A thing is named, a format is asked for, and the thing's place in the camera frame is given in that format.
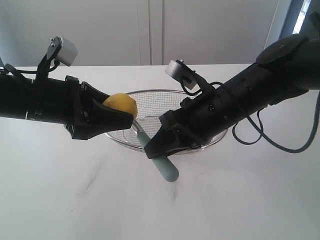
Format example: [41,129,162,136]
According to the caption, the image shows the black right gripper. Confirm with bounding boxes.
[144,82,240,159]

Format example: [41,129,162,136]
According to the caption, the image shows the yellow lemon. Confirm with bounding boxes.
[102,93,138,119]

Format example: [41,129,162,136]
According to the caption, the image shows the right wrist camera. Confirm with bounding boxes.
[165,60,197,90]

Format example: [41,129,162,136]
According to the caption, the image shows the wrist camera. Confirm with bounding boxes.
[165,60,197,90]
[36,35,78,75]

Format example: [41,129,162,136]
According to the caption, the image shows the dark blue right cable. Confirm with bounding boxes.
[179,79,320,154]

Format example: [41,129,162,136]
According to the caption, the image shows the teal handled peeler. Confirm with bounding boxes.
[132,120,179,183]

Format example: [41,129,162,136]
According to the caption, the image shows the oval wire mesh basket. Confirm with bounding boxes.
[104,89,229,156]

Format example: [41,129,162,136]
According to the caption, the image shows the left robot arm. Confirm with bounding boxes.
[0,73,134,140]

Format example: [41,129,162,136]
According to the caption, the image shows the white cabinet doors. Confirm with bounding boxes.
[0,0,278,66]

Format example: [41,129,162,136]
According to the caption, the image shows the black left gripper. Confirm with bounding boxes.
[64,75,133,140]

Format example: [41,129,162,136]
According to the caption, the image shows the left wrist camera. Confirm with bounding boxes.
[36,35,78,75]

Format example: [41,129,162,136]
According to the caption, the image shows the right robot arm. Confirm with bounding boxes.
[144,34,320,159]

